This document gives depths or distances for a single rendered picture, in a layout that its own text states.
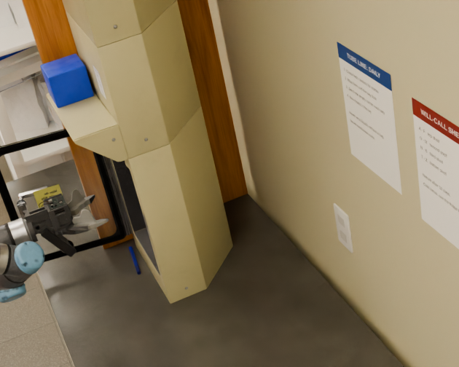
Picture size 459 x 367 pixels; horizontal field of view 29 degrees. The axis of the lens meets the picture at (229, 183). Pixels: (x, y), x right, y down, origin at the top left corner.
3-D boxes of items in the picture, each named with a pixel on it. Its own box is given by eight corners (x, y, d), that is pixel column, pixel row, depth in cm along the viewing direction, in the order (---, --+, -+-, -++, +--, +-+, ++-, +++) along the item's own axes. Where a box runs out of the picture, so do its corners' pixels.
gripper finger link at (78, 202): (90, 181, 239) (68, 199, 233) (96, 199, 242) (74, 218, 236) (81, 179, 241) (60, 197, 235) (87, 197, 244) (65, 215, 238)
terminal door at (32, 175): (127, 237, 263) (92, 121, 242) (28, 266, 260) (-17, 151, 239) (127, 236, 263) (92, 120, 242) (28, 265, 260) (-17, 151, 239)
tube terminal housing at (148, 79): (210, 217, 273) (154, -18, 232) (252, 270, 246) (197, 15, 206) (135, 246, 267) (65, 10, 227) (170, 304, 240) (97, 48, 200)
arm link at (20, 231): (20, 254, 228) (14, 239, 235) (36, 247, 229) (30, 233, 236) (10, 231, 224) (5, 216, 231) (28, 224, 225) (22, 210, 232)
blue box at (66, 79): (84, 83, 235) (76, 52, 230) (95, 96, 227) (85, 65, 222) (49, 95, 233) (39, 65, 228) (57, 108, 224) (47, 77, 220)
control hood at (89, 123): (95, 111, 242) (85, 79, 237) (129, 159, 216) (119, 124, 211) (55, 125, 240) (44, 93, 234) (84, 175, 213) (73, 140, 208)
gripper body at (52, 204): (70, 204, 227) (25, 221, 224) (79, 231, 232) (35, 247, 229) (63, 191, 234) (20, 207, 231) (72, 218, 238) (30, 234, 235)
